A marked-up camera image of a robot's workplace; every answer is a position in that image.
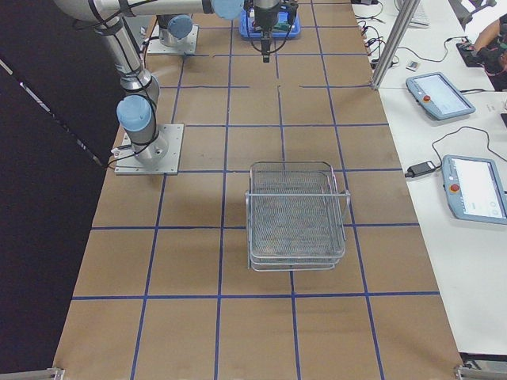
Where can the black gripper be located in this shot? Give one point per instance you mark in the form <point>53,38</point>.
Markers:
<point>264,19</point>

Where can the person forearm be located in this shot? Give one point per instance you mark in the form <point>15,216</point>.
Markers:
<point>488,34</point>

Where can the far teach pendant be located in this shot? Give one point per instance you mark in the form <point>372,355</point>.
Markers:
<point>438,96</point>

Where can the teach pendant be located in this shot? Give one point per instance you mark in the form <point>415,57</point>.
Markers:
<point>473,189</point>
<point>438,96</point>

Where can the black power adapter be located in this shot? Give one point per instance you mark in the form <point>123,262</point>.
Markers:
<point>421,169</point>

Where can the near teach pendant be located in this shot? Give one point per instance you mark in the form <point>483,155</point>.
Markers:
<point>473,189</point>

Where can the green white switch module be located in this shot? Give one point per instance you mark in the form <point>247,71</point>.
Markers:
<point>283,27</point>

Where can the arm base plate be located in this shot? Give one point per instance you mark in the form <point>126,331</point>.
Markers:
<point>161,157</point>
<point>163,43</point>

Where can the aluminium frame post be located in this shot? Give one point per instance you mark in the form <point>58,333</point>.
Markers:
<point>398,30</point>

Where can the wire mesh shelf tray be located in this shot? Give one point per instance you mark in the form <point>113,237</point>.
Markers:
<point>294,216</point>

